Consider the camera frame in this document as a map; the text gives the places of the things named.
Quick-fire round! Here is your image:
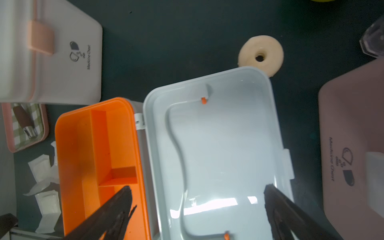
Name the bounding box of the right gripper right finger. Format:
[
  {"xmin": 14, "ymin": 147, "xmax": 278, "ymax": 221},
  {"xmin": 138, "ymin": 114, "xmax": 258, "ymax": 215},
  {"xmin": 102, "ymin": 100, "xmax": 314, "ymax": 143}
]
[{"xmin": 264, "ymin": 185, "xmax": 336, "ymax": 240}]

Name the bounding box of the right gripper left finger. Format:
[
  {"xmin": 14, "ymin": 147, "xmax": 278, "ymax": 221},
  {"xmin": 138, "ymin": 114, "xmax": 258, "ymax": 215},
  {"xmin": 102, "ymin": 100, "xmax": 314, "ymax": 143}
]
[{"xmin": 64, "ymin": 186, "xmax": 137, "ymax": 240}]

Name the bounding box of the orange kit tray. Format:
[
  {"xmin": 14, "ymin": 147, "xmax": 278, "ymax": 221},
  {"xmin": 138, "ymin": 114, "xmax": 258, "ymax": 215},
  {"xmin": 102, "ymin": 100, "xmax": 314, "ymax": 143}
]
[{"xmin": 55, "ymin": 98, "xmax": 159, "ymax": 240}]

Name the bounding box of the white gauze packet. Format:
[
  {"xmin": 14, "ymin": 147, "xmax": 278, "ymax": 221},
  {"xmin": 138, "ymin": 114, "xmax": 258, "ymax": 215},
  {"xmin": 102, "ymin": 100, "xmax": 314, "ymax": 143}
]
[
  {"xmin": 28, "ymin": 155, "xmax": 51, "ymax": 183},
  {"xmin": 35, "ymin": 190, "xmax": 62, "ymax": 234},
  {"xmin": 23, "ymin": 141, "xmax": 60, "ymax": 196}
]

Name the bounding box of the blue orange first aid kit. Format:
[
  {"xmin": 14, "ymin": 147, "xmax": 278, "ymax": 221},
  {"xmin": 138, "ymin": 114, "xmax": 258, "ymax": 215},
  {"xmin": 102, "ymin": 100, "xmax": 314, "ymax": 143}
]
[{"xmin": 137, "ymin": 67, "xmax": 295, "ymax": 240}]

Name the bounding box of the pink first aid kit box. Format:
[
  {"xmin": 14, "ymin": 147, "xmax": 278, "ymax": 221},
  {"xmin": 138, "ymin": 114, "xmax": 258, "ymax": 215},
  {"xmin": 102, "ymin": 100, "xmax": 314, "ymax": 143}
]
[{"xmin": 319, "ymin": 58, "xmax": 384, "ymax": 240}]

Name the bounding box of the white peach first aid kit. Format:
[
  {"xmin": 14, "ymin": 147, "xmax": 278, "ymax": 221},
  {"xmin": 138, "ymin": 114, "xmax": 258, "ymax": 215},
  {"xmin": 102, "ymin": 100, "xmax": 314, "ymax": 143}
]
[{"xmin": 1, "ymin": 1, "xmax": 103, "ymax": 105}]

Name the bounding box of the green checkered cloth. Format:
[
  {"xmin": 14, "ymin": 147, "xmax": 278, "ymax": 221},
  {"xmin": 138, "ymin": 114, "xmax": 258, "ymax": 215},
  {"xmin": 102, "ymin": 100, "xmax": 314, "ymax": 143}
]
[{"xmin": 11, "ymin": 103, "xmax": 46, "ymax": 152}]

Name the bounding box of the pink tray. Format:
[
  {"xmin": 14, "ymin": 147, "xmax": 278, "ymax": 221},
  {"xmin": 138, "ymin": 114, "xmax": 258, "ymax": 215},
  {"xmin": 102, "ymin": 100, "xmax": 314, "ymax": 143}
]
[{"xmin": 2, "ymin": 103, "xmax": 49, "ymax": 153}]

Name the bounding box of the clear plastic cup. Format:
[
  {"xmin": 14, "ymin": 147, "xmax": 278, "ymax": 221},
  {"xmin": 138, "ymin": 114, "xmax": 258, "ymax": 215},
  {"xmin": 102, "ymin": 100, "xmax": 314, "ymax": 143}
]
[{"xmin": 359, "ymin": 16, "xmax": 384, "ymax": 58}]

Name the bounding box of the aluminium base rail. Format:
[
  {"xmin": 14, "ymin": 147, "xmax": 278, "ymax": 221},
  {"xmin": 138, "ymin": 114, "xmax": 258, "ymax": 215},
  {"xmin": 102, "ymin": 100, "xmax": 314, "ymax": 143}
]
[{"xmin": 10, "ymin": 227, "xmax": 63, "ymax": 240}]

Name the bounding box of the spatula with wooden handle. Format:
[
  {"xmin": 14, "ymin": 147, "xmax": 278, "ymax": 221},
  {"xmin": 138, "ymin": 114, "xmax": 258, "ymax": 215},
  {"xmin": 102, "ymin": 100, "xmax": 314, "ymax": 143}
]
[{"xmin": 13, "ymin": 105, "xmax": 37, "ymax": 139}]

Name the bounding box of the cream foam ring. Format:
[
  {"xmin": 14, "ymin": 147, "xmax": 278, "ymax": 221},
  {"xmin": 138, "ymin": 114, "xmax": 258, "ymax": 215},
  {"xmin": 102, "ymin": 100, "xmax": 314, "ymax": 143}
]
[{"xmin": 237, "ymin": 35, "xmax": 285, "ymax": 78}]

